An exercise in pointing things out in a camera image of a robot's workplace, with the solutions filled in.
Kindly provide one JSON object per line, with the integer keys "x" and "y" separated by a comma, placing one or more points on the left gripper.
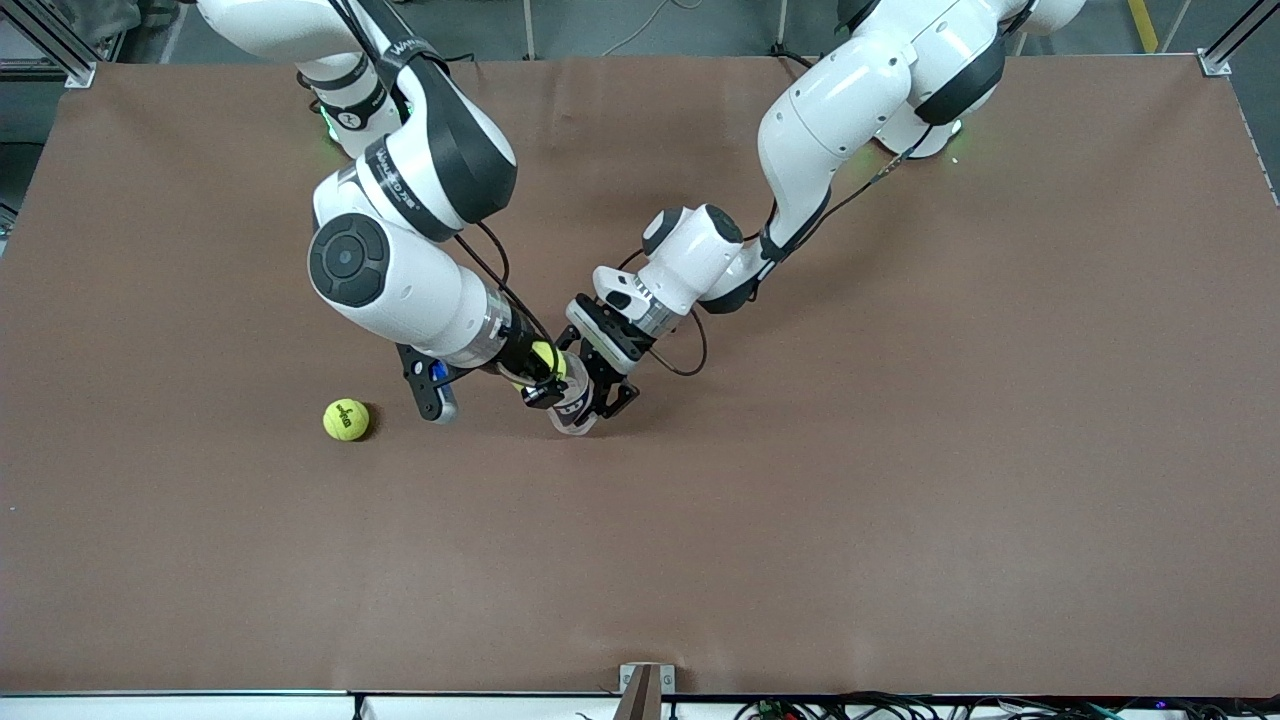
{"x": 607, "y": 343}

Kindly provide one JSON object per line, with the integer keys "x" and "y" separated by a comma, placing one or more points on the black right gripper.
{"x": 519, "y": 356}

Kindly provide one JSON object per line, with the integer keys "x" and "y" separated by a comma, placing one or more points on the yellow tennis ball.
{"x": 548, "y": 360}
{"x": 346, "y": 420}

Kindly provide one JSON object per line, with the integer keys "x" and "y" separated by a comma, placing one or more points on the clear tennis ball can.
{"x": 575, "y": 415}

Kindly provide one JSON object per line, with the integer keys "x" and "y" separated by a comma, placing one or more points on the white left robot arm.
{"x": 830, "y": 110}

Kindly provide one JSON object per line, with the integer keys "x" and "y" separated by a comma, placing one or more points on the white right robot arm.
{"x": 400, "y": 290}

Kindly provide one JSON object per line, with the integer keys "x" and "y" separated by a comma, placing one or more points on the thin metal leg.
{"x": 782, "y": 25}
{"x": 529, "y": 30}

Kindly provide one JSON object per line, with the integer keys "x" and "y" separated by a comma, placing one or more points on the grey metal bracket post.
{"x": 645, "y": 695}

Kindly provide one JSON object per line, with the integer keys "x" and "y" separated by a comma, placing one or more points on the aluminium frame profile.
{"x": 1215, "y": 62}
{"x": 75, "y": 70}

